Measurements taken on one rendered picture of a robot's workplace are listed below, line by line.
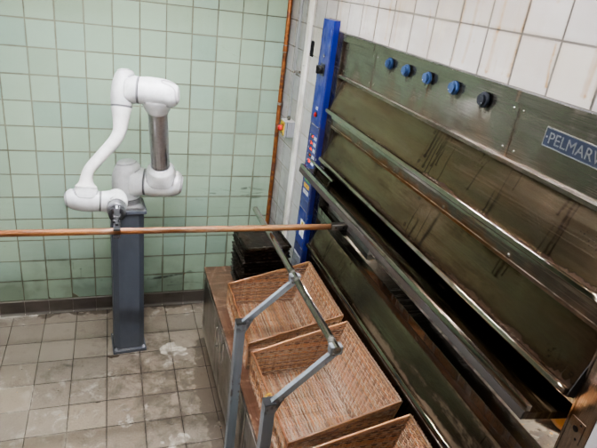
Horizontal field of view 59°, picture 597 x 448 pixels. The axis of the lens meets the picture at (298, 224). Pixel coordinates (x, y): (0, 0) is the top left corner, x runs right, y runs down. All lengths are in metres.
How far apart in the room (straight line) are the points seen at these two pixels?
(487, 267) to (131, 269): 2.23
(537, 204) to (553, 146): 0.16
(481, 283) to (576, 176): 0.46
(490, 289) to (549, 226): 0.30
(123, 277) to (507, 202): 2.38
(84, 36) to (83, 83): 0.27
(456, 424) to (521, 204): 0.80
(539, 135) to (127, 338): 2.80
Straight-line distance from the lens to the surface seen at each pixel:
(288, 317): 3.02
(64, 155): 3.62
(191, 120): 3.57
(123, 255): 3.30
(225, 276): 3.35
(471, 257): 1.80
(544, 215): 1.56
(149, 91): 2.71
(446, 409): 2.02
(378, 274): 2.36
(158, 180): 3.05
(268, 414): 1.98
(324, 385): 2.61
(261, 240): 3.12
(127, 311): 3.51
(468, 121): 1.83
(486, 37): 1.80
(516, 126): 1.66
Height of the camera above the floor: 2.29
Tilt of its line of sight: 24 degrees down
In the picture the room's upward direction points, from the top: 8 degrees clockwise
